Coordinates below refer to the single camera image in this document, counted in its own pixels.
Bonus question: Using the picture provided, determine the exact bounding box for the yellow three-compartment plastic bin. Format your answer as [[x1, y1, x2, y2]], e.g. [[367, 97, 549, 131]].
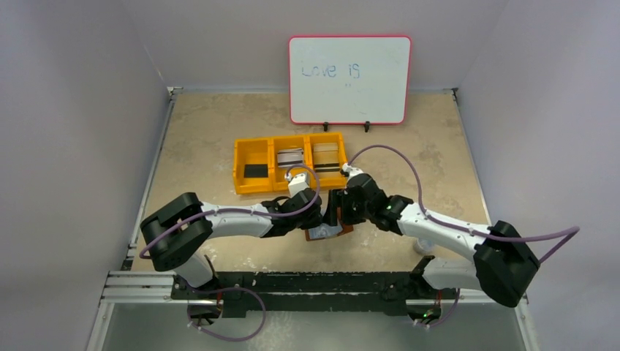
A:
[[232, 132, 347, 195]]

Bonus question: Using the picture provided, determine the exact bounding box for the small clear plastic cup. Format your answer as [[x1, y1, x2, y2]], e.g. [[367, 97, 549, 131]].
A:
[[413, 238, 435, 255]]

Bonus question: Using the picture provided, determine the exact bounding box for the brown leather card holder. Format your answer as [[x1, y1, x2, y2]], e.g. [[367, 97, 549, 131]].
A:
[[304, 209, 354, 242]]

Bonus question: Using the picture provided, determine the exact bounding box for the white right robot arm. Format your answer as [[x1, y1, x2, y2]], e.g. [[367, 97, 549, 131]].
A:
[[326, 173, 540, 307]]

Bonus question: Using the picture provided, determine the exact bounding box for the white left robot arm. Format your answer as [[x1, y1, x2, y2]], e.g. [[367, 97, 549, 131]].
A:
[[139, 188, 322, 299]]

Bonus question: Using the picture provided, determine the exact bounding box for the striped card stack in bin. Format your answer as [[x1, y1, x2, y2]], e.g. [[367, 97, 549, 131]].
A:
[[276, 148, 304, 168]]

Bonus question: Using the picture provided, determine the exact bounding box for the black card in bin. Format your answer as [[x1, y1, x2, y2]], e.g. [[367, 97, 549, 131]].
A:
[[243, 164, 269, 178]]

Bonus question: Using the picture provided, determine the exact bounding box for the pink-framed whiteboard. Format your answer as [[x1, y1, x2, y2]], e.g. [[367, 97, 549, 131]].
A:
[[288, 35, 413, 125]]

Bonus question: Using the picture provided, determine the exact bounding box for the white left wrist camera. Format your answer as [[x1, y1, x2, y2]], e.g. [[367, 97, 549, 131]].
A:
[[284, 172, 310, 197]]

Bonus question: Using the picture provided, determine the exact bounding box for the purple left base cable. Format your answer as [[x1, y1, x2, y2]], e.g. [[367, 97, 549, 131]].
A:
[[179, 278, 268, 342]]

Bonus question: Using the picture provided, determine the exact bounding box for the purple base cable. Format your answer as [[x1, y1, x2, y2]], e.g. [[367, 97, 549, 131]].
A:
[[179, 278, 268, 342], [412, 290, 461, 331]]

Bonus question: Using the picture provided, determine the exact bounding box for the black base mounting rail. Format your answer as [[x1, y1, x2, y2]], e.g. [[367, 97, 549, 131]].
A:
[[171, 270, 456, 322]]

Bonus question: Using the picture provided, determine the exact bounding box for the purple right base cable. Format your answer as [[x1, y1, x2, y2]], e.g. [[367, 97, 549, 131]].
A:
[[412, 290, 461, 331]]

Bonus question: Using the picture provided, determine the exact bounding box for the aluminium frame rail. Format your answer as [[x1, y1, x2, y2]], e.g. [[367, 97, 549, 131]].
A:
[[99, 271, 174, 303]]

